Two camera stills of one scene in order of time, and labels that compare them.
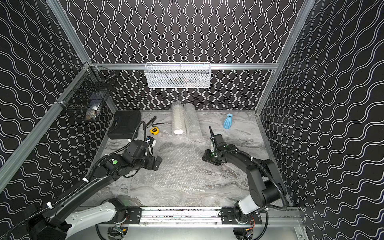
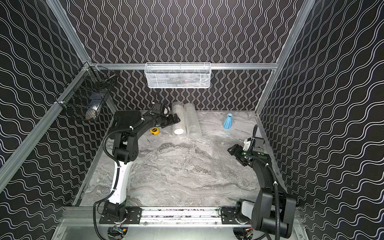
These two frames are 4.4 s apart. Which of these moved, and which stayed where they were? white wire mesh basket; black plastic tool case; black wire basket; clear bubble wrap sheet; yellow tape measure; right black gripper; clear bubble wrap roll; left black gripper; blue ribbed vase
Moved: clear bubble wrap sheet; left black gripper; right black gripper
Stayed: black wire basket; black plastic tool case; clear bubble wrap roll; blue ribbed vase; yellow tape measure; white wire mesh basket
